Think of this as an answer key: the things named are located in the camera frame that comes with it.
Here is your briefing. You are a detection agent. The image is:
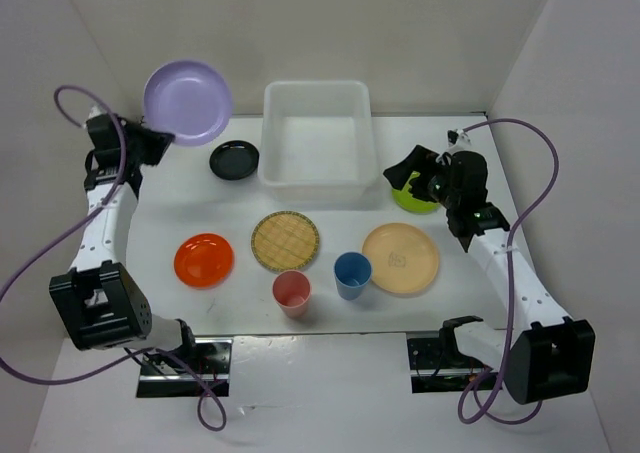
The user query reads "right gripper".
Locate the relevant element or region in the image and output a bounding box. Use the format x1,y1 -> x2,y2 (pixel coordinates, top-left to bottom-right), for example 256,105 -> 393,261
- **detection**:
383,144 -> 460,209

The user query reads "purple plate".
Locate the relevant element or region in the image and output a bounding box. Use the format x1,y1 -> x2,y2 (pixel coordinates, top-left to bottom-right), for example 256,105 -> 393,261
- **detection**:
142,59 -> 233,147

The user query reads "beige plate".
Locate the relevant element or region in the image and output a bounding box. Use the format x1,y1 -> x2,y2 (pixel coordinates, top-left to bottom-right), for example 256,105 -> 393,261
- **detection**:
362,223 -> 440,296

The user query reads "orange plate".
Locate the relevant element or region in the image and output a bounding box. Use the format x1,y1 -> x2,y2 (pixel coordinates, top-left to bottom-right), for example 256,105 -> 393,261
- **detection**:
173,233 -> 234,289

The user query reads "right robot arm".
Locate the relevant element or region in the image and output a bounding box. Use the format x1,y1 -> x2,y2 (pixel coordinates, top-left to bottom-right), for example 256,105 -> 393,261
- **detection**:
383,146 -> 596,405

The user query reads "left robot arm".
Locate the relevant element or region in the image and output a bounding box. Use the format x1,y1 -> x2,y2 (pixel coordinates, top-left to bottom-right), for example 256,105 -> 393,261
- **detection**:
49,108 -> 200,373

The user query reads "white plastic bin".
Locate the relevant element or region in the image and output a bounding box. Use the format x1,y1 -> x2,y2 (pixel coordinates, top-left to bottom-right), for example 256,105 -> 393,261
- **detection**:
258,80 -> 380,207

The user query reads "green plate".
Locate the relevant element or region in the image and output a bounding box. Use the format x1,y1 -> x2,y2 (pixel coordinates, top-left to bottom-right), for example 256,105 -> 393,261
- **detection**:
391,171 -> 440,214

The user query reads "black plate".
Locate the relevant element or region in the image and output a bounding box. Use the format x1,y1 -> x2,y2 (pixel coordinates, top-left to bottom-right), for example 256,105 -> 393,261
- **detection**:
209,140 -> 259,181

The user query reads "blue cup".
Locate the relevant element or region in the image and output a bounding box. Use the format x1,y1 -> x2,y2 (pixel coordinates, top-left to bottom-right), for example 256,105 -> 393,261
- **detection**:
333,252 -> 373,301

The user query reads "round bamboo mat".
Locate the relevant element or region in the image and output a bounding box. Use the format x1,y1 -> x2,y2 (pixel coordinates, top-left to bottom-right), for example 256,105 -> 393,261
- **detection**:
250,211 -> 320,273

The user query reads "pink cup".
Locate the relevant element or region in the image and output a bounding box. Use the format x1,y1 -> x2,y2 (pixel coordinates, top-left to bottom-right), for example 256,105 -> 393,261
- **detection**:
272,270 -> 311,319

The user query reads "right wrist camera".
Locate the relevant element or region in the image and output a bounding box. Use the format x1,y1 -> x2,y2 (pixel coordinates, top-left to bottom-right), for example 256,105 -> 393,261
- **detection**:
446,129 -> 472,155

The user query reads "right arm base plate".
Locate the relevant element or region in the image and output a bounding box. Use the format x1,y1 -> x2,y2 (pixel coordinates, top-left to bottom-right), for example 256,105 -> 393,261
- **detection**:
406,331 -> 485,394

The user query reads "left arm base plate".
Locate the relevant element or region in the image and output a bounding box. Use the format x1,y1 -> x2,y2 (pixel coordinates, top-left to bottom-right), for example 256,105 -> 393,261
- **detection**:
136,336 -> 233,399

